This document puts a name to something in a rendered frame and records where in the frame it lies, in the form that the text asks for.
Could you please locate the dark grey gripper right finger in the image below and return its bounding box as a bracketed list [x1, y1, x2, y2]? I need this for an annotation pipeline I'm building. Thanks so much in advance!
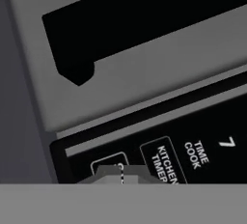
[122, 164, 164, 185]

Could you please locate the black microwave start button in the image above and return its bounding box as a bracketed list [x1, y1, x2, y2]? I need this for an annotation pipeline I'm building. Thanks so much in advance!
[90, 152, 130, 178]

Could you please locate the black microwave door handle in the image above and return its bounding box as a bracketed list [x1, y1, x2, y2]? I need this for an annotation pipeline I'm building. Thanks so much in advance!
[41, 0, 247, 88]

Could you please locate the grey and black microwave oven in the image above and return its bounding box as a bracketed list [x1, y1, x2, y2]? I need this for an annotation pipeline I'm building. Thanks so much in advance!
[3, 0, 247, 185]

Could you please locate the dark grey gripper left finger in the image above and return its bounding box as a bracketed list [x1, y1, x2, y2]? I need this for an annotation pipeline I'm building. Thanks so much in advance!
[76, 164, 123, 185]

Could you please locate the grey microwave door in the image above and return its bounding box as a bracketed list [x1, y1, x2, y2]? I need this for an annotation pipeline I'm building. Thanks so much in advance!
[3, 0, 247, 133]

